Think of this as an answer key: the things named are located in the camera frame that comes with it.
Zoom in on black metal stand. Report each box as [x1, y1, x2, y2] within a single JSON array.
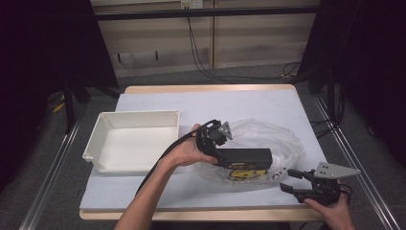
[[62, 76, 77, 134]]

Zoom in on clear printed plastic bag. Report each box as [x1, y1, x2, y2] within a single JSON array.
[[191, 117, 306, 194]]

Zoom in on black hanging cable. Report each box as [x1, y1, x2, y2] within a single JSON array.
[[186, 16, 303, 84]]

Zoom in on black horizontal bar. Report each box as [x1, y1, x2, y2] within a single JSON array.
[[94, 5, 321, 22]]

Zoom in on black curtain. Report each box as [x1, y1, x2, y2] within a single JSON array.
[[299, 0, 406, 169], [0, 0, 120, 195]]

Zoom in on black rectangular box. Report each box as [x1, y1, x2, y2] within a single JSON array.
[[219, 147, 274, 171]]

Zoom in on person's right hand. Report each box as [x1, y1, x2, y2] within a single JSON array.
[[303, 192, 352, 228]]

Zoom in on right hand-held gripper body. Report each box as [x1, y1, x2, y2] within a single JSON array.
[[297, 161, 362, 207]]

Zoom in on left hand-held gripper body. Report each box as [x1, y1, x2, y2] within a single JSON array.
[[194, 119, 234, 165]]

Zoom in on person's left hand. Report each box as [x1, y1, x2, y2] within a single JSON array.
[[160, 123, 218, 170]]

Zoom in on white wall socket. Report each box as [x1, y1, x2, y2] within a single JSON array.
[[179, 0, 204, 11]]

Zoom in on white plastic bin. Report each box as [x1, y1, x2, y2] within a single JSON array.
[[81, 109, 182, 175]]

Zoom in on black floor cables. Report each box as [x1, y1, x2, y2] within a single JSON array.
[[309, 116, 341, 139]]

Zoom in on wooden table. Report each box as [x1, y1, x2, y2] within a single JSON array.
[[78, 83, 333, 222]]

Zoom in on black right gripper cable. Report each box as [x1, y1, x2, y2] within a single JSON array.
[[337, 182, 354, 198]]

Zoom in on beige wooden cabinet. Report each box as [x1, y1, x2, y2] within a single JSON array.
[[90, 0, 321, 79]]

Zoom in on metal floor rail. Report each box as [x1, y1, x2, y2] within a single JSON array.
[[311, 95, 404, 230], [18, 117, 82, 230]]

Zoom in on white table mat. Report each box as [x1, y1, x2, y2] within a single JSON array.
[[79, 88, 327, 213]]

